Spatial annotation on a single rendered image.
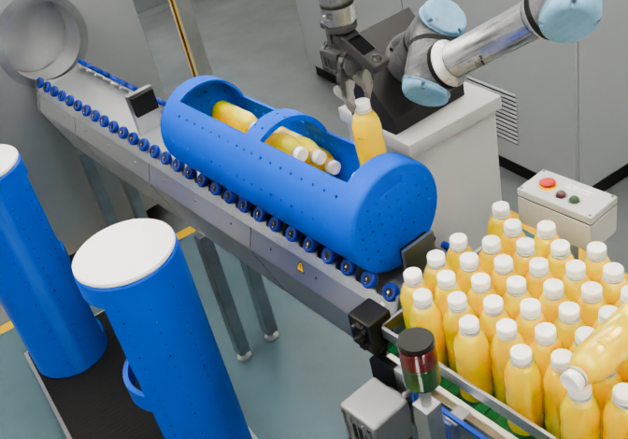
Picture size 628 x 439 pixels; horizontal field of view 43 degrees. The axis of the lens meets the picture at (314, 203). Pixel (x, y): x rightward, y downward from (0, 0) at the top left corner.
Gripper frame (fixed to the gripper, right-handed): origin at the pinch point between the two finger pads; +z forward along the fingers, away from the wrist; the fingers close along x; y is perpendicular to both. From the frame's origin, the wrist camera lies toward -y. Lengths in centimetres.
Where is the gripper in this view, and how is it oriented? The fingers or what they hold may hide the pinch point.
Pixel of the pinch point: (361, 104)
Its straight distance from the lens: 186.3
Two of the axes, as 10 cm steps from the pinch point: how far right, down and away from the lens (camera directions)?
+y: -6.3, -3.5, 6.9
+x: -7.5, 5.0, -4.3
